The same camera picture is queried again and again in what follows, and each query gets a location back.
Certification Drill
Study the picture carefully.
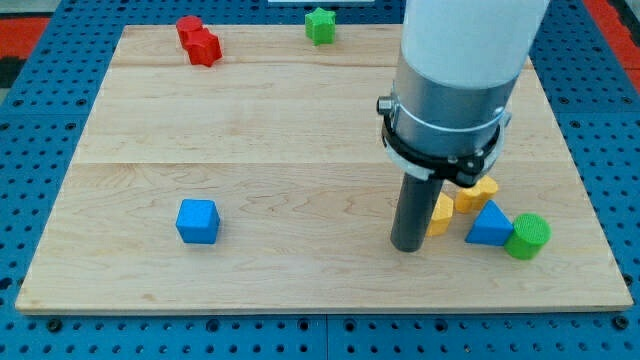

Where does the red cylinder block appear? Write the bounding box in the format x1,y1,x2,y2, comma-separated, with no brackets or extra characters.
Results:
175,15,203,48

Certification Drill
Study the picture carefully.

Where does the green star block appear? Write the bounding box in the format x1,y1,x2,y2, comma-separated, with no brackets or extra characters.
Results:
305,7,336,46

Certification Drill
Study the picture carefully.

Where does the yellow pentagon block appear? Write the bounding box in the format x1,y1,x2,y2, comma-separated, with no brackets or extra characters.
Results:
426,193,454,237

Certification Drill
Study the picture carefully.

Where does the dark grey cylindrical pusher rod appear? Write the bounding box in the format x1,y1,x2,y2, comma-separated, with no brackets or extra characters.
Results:
390,174,444,252

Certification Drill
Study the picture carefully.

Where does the yellow heart block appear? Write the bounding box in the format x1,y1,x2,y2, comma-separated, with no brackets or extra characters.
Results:
454,176,499,213

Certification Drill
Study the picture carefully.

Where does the blue triangle block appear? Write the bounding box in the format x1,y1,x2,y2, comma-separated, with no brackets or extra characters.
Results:
465,200,514,246

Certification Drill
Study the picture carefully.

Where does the red star block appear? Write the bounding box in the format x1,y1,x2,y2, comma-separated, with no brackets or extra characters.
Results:
184,28,223,67

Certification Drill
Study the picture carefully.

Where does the green cylinder block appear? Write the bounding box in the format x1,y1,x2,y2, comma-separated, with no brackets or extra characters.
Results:
504,213,552,260

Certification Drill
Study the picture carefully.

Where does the wooden board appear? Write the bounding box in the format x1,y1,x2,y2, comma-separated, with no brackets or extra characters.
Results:
15,25,633,315

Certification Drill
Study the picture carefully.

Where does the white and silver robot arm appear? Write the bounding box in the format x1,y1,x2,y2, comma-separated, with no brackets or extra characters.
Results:
376,0,550,252

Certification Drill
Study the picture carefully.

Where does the blue cube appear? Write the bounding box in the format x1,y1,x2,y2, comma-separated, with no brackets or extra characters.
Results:
175,199,220,245

